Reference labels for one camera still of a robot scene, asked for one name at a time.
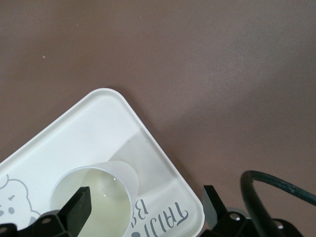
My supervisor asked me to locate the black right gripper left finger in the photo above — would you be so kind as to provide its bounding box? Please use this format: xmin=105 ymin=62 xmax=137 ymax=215
xmin=34 ymin=186 xmax=93 ymax=237

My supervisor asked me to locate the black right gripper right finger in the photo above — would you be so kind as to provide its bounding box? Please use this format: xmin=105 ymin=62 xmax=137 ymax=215
xmin=201 ymin=185 xmax=249 ymax=237

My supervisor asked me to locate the white IKEA cup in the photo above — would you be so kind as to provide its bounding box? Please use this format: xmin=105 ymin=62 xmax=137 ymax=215
xmin=50 ymin=160 xmax=139 ymax=237

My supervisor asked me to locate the white bear print tray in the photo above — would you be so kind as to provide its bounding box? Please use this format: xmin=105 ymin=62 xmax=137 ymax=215
xmin=0 ymin=87 xmax=205 ymax=237

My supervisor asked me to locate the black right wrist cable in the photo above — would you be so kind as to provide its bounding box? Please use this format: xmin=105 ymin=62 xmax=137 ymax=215
xmin=240 ymin=170 xmax=316 ymax=237

